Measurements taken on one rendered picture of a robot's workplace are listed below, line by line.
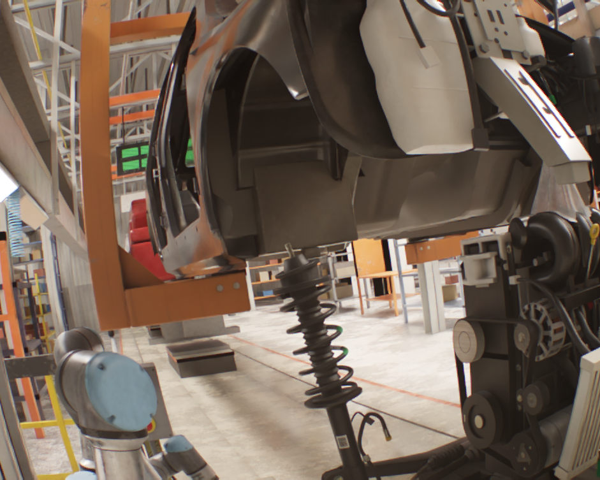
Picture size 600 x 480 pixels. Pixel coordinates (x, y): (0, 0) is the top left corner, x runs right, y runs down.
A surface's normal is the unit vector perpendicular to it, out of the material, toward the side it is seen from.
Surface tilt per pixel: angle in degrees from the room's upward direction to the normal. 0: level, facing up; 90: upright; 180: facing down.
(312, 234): 90
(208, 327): 90
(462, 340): 90
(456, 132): 101
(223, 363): 90
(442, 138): 117
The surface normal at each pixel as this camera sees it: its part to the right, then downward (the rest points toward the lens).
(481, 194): 0.34, 0.63
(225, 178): 0.34, 0.11
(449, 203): -0.82, 0.40
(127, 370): 0.75, -0.25
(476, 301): -0.93, 0.14
